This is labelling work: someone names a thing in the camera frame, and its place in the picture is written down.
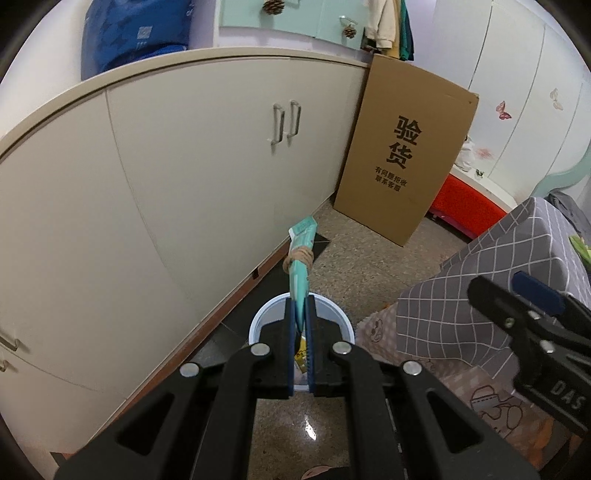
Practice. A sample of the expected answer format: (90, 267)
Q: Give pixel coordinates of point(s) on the grey pillow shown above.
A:
(565, 207)

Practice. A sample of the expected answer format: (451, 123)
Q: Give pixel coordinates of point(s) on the white platform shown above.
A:
(489, 189)

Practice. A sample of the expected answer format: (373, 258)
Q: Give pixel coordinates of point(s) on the blue plastic bag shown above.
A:
(134, 32)

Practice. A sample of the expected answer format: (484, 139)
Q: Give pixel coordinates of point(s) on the pinecone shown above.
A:
(274, 6)
(349, 31)

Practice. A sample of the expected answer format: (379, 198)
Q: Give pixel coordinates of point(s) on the red storage box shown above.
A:
(466, 205)

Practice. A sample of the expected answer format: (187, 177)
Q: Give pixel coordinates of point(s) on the large cardboard box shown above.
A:
(401, 92)

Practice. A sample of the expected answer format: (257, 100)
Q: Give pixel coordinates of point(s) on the cream hanging garment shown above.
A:
(383, 23)

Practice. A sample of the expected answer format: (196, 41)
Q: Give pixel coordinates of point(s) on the white wardrobe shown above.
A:
(508, 60)

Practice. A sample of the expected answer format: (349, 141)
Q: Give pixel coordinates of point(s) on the grey checked blanket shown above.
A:
(498, 277)

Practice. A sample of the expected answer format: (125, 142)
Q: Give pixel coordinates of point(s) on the pale butterfly sticker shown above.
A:
(557, 98)

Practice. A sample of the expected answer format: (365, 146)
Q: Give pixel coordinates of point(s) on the pale teal drawer unit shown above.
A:
(258, 21)

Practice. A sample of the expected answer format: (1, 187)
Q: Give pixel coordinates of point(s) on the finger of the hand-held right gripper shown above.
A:
(535, 288)
(487, 295)

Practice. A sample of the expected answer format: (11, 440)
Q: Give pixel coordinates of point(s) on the clear plastic bag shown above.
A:
(466, 154)

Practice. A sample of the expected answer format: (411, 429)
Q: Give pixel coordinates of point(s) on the beige cabinet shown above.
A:
(138, 207)

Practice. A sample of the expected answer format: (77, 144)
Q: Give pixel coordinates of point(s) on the white plastic bin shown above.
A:
(270, 311)

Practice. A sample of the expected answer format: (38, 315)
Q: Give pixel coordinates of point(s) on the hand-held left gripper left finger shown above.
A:
(290, 350)

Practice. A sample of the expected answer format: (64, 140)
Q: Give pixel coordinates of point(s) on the teal paper packet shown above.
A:
(302, 281)

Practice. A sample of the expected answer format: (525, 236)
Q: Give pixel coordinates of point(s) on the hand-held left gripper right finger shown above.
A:
(310, 350)

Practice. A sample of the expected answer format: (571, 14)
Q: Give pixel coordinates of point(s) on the pale teal headboard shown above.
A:
(561, 178)

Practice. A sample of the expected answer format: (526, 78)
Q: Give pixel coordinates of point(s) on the pink butterfly sticker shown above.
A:
(504, 110)

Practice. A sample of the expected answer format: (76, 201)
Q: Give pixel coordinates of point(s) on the green hanging garment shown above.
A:
(405, 32)

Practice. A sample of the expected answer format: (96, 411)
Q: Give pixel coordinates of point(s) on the yellow wrapper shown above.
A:
(301, 357)

